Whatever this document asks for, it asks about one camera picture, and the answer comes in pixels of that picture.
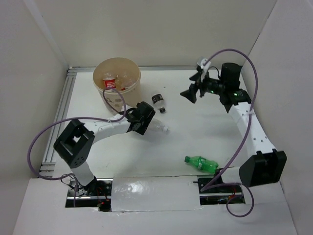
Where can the aluminium frame rail left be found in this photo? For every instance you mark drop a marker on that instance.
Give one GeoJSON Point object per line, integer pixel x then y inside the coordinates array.
{"type": "Point", "coordinates": [49, 161]}

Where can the clear crushed bottle white cap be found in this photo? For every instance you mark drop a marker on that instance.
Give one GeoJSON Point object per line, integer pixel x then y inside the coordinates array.
{"type": "Point", "coordinates": [157, 126]}

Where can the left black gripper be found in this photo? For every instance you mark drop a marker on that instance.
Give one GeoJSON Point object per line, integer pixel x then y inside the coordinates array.
{"type": "Point", "coordinates": [143, 129]}

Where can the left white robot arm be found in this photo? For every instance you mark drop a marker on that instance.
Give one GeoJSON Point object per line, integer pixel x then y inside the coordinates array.
{"type": "Point", "coordinates": [75, 142]}

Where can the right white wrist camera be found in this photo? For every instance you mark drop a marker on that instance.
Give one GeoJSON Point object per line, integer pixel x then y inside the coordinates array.
{"type": "Point", "coordinates": [202, 64]}

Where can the beige round paper bin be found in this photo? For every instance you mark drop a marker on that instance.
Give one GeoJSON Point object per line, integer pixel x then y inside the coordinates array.
{"type": "Point", "coordinates": [123, 69]}

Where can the green plastic bottle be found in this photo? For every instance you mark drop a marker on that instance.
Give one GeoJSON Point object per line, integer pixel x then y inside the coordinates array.
{"type": "Point", "coordinates": [202, 164]}

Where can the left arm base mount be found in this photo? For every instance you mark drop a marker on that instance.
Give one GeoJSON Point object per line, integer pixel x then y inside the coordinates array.
{"type": "Point", "coordinates": [98, 197]}

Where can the small bottle black label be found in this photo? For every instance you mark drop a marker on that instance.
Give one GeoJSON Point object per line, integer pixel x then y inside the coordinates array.
{"type": "Point", "coordinates": [158, 102]}

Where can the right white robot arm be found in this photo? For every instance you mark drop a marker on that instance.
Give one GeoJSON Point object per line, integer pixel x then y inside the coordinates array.
{"type": "Point", "coordinates": [265, 163]}

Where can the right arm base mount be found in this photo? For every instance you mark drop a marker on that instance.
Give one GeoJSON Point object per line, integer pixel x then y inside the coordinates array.
{"type": "Point", "coordinates": [219, 195]}

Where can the large red label bottle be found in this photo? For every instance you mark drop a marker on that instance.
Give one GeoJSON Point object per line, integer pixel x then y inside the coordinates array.
{"type": "Point", "coordinates": [108, 80]}

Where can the small red label cola bottle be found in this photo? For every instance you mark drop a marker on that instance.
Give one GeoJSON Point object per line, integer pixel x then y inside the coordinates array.
{"type": "Point", "coordinates": [126, 84]}

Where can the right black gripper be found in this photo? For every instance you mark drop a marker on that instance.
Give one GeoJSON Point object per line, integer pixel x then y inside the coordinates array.
{"type": "Point", "coordinates": [190, 93]}

